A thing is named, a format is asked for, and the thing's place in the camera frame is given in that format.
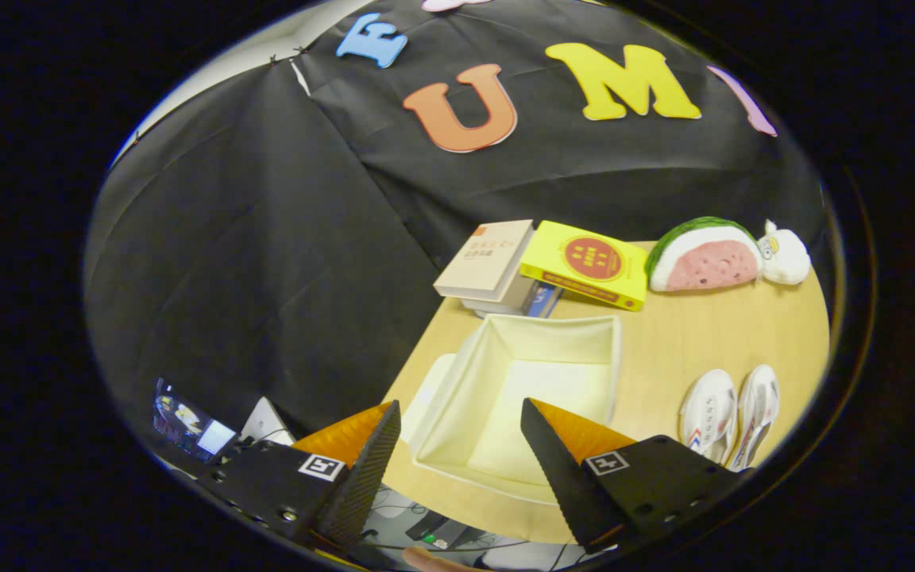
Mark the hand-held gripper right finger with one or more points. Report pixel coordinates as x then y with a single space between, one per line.
561 477

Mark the white plush toy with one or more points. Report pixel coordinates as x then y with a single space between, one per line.
787 258

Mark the white flat device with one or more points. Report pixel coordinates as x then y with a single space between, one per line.
267 421

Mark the beige book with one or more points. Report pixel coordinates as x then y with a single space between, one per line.
489 254

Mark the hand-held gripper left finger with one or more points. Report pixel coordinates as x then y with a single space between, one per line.
370 477

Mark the black backdrop cloth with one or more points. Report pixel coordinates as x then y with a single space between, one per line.
267 238

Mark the beige fabric storage box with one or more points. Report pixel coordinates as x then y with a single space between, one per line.
537 381

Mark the lit display screen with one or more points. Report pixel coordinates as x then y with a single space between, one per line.
187 421

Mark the white canvas shoe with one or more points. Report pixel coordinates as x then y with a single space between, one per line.
708 405
759 397

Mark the blue cover book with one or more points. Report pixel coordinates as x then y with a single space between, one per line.
543 300

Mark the watermelon slice plush toy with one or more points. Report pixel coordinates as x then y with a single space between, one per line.
704 262

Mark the yellow book red circle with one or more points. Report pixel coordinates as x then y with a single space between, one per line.
584 258

